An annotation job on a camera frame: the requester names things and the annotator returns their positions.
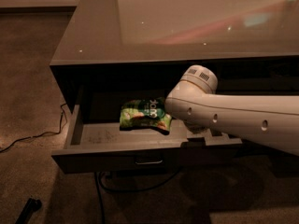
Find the drawer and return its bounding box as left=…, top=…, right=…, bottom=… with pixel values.
left=50, top=86, right=244, bottom=175

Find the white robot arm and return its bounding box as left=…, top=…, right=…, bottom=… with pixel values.
left=164, top=64, right=299, bottom=156

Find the thin black floor cable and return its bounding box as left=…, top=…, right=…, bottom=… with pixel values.
left=0, top=102, right=69, bottom=154

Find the dark cabinet with glossy top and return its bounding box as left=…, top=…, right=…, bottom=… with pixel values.
left=50, top=0, right=299, bottom=175

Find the green snack bag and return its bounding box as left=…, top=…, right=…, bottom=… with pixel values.
left=120, top=97, right=172, bottom=134

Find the black cylindrical floor object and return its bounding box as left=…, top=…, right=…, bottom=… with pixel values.
left=15, top=198, right=42, bottom=224

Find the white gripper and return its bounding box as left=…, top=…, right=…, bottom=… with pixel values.
left=184, top=122, right=206, bottom=134

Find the thick black cable loop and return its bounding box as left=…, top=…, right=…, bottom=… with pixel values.
left=93, top=168, right=183, bottom=224

